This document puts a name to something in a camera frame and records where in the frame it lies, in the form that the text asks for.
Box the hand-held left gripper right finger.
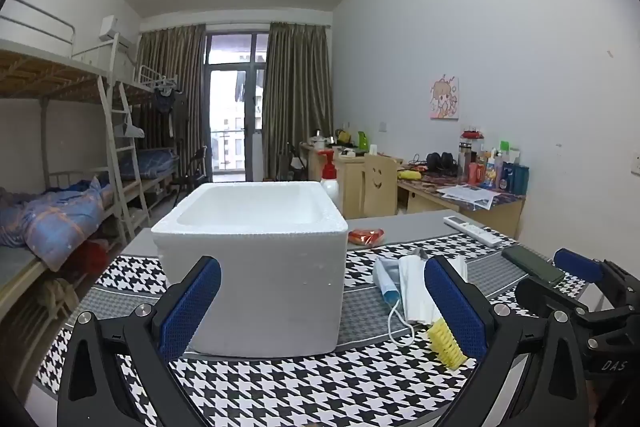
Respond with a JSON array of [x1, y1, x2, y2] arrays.
[[423, 254, 593, 427]]

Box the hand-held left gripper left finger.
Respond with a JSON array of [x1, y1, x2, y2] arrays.
[[56, 255, 222, 427]]

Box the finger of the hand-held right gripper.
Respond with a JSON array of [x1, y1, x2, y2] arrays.
[[553, 248, 640, 308], [515, 276, 592, 325]]

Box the white foam box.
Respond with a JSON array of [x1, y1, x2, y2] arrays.
[[151, 180, 349, 358]]

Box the blue face mask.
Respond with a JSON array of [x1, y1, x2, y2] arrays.
[[372, 255, 416, 348]]

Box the dark green phone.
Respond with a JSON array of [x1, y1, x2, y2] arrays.
[[501, 245, 566, 288]]

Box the yellow ribbed sponge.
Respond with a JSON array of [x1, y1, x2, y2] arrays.
[[426, 319, 468, 370]]

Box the white remote control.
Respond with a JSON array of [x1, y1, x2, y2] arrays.
[[444, 215, 503, 249]]

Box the red snack packet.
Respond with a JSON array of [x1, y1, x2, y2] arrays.
[[348, 228, 385, 248]]

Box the red cloth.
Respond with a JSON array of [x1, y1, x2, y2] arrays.
[[75, 239, 111, 278]]

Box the white paper sheets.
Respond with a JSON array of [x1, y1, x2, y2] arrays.
[[439, 184, 501, 210]]

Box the cluster of toiletry bottles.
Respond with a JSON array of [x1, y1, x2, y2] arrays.
[[457, 127, 530, 195]]

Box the colourful desk mat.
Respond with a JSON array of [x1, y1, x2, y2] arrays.
[[400, 172, 526, 210]]

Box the houndstooth table mat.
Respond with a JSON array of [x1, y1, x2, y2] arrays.
[[35, 234, 591, 427]]

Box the beige cloth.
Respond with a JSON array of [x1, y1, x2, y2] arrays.
[[42, 279, 76, 313]]

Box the wooden chair smiley cutout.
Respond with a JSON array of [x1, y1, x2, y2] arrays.
[[362, 153, 403, 219]]

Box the black folding chair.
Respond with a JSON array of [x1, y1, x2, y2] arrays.
[[172, 146, 208, 192]]

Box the black headphones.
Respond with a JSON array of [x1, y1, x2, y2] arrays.
[[426, 152, 458, 172]]

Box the dark blue plaid blanket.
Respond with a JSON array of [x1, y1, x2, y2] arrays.
[[136, 148, 178, 180]]

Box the blue checked quilt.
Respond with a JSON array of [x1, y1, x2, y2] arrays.
[[0, 177, 116, 272]]

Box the white bed ladder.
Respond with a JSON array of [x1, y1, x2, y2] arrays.
[[97, 74, 151, 245]]

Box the white pump bottle red top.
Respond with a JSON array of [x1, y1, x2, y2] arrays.
[[317, 150, 342, 212]]

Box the black folded stand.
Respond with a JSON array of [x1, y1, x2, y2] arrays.
[[280, 142, 306, 180]]

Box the glass balcony door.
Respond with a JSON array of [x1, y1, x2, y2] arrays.
[[205, 33, 271, 182]]

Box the dark hanging clothes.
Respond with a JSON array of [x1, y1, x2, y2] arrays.
[[152, 87, 190, 140]]

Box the white metal bunk bed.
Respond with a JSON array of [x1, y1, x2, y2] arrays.
[[0, 0, 151, 323], [112, 34, 182, 212]]

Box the brown curtain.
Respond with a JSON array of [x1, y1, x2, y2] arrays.
[[262, 23, 335, 182], [136, 24, 207, 188]]

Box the white air conditioner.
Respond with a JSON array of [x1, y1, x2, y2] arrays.
[[98, 16, 136, 48]]

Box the wall poster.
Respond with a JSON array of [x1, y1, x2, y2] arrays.
[[430, 76, 460, 120]]

